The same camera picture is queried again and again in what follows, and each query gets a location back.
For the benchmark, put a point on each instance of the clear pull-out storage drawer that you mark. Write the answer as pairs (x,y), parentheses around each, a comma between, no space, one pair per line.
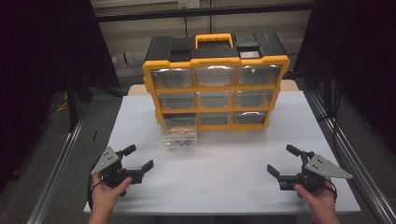
(179,137)

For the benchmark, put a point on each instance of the yellow black organizer cabinet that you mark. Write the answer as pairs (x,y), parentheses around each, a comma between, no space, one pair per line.
(214,54)

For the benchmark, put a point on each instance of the white wall socket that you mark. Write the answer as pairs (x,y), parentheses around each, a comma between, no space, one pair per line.
(189,3)

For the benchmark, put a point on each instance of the set of clear plastic drawers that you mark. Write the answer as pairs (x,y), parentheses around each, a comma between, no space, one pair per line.
(214,76)

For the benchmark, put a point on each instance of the black curtain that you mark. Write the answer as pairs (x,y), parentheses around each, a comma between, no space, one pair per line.
(358,62)
(46,62)

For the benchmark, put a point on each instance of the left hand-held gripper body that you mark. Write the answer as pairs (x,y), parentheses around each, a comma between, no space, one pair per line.
(107,161)

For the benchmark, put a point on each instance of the person's left hand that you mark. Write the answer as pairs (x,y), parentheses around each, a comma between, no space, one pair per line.
(107,196)

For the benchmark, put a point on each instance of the person's right hand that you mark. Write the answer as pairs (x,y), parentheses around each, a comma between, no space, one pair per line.
(317,202)

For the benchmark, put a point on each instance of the metal floor rail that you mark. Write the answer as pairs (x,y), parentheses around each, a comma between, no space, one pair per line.
(351,149)
(53,174)

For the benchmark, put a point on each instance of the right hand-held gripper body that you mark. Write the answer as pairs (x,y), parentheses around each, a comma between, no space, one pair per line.
(314,171)

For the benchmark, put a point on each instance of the black copper battery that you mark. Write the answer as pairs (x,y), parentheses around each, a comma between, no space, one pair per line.
(171,143)
(186,143)
(180,143)

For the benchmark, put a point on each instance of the black horizontal bar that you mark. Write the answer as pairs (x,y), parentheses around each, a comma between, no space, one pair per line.
(202,12)

